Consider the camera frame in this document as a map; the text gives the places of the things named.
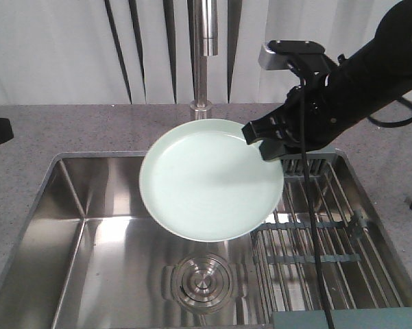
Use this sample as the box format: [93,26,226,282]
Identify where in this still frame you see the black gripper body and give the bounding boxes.
[267,83,350,153]

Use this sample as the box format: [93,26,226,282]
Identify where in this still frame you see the light green round plate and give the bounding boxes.
[139,119,284,242]

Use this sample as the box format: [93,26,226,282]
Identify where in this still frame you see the stainless steel faucet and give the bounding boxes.
[190,0,218,120]

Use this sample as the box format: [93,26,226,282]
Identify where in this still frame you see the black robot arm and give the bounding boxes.
[242,1,412,160]

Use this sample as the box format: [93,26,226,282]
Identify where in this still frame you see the grey metal dish rack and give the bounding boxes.
[252,150,412,328]

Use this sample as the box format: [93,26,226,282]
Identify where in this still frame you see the white pleated curtain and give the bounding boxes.
[0,1,393,105]

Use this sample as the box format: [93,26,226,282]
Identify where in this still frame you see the round steel sink drain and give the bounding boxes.
[161,253,241,315]

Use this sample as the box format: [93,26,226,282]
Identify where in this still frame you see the stainless steel sink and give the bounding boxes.
[0,150,412,329]

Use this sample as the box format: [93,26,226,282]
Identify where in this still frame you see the black camera cable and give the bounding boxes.
[294,68,335,329]

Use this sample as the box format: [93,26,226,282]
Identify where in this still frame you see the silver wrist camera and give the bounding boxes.
[258,40,294,71]

